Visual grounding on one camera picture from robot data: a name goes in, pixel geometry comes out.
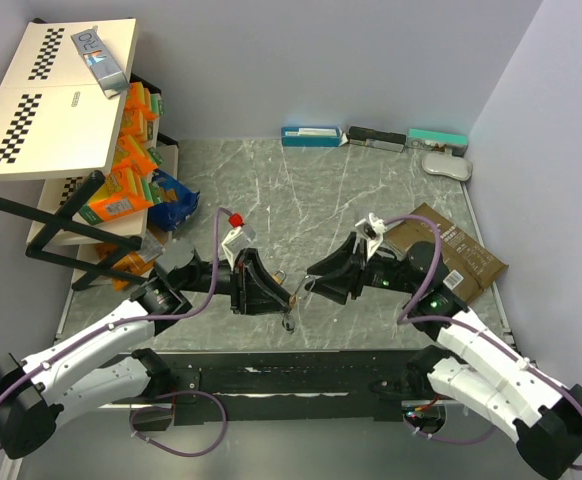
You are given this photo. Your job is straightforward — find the blue doritos chip bag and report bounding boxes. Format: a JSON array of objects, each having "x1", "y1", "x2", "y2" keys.
[{"x1": 148, "y1": 169, "x2": 200, "y2": 232}]

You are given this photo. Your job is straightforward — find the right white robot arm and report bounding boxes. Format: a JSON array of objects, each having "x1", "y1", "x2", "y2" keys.
[{"x1": 307, "y1": 233, "x2": 582, "y2": 479}]

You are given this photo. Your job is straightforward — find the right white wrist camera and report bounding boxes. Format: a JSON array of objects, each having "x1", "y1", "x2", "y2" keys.
[{"x1": 355, "y1": 212, "x2": 387, "y2": 261}]

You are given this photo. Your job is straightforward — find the orange green snack box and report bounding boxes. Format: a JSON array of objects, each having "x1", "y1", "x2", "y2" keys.
[{"x1": 78, "y1": 167, "x2": 154, "y2": 225}]

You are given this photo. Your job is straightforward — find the short shackle brass padlock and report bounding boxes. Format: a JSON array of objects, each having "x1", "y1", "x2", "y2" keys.
[{"x1": 273, "y1": 270, "x2": 286, "y2": 285}]

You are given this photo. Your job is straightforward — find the orange snack bag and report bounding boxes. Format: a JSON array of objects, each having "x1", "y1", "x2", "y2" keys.
[{"x1": 94, "y1": 231, "x2": 165, "y2": 291}]

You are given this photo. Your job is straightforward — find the checkerboard calibration board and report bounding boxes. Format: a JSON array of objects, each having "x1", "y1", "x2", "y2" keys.
[{"x1": 0, "y1": 18, "x2": 137, "y2": 181}]

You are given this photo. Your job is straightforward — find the black flat box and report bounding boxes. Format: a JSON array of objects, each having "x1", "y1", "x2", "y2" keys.
[{"x1": 347, "y1": 126, "x2": 407, "y2": 153}]

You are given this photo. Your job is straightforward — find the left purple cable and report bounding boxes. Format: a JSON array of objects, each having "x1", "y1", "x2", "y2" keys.
[{"x1": 0, "y1": 207, "x2": 237, "y2": 457}]

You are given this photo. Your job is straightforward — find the grey white pouch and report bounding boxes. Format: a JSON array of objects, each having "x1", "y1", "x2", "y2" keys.
[{"x1": 421, "y1": 152, "x2": 473, "y2": 182}]

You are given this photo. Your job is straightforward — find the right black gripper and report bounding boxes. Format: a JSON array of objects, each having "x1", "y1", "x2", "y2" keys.
[{"x1": 305, "y1": 231, "x2": 420, "y2": 305}]

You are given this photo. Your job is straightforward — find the silver blue carton box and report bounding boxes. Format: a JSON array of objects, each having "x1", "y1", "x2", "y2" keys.
[{"x1": 71, "y1": 28, "x2": 129, "y2": 99}]

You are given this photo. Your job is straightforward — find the brown foil package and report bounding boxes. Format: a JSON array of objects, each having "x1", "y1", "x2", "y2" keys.
[{"x1": 384, "y1": 203, "x2": 508, "y2": 304}]

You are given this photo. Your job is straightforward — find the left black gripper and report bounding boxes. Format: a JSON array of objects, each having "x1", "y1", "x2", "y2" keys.
[{"x1": 178, "y1": 247, "x2": 291, "y2": 314}]

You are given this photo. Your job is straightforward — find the key bunch with panda charm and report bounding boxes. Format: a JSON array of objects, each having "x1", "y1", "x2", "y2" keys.
[{"x1": 281, "y1": 311, "x2": 296, "y2": 334}]

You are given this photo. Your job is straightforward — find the blue flat box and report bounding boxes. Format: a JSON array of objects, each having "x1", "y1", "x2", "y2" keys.
[{"x1": 280, "y1": 126, "x2": 348, "y2": 148}]

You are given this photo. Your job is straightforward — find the purple cable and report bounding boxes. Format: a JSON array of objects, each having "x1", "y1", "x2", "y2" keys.
[
  {"x1": 380, "y1": 214, "x2": 582, "y2": 472},
  {"x1": 0, "y1": 207, "x2": 237, "y2": 457}
]

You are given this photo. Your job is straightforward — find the stacked orange snack boxes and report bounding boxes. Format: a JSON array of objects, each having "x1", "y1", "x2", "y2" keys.
[{"x1": 111, "y1": 81, "x2": 164, "y2": 176}]

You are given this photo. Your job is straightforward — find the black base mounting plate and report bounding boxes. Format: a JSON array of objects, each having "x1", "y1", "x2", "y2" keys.
[{"x1": 117, "y1": 347, "x2": 446, "y2": 426}]

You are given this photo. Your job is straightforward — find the teal flat box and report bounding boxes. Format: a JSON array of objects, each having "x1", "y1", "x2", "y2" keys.
[{"x1": 406, "y1": 128, "x2": 468, "y2": 157}]

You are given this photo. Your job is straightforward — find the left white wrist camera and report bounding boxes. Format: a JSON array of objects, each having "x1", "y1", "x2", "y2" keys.
[{"x1": 221, "y1": 213, "x2": 256, "y2": 265}]

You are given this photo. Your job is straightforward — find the long shackle brass padlock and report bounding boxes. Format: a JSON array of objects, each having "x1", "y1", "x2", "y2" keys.
[{"x1": 289, "y1": 274, "x2": 317, "y2": 308}]

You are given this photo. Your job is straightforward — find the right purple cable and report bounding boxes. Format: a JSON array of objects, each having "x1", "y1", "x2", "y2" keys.
[{"x1": 380, "y1": 214, "x2": 582, "y2": 472}]

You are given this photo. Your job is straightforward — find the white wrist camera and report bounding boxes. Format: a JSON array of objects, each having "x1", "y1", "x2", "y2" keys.
[
  {"x1": 355, "y1": 212, "x2": 387, "y2": 261},
  {"x1": 221, "y1": 213, "x2": 256, "y2": 265}
]

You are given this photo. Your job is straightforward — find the black frame white shelf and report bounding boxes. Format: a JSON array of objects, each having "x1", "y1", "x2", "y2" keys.
[{"x1": 0, "y1": 19, "x2": 180, "y2": 292}]

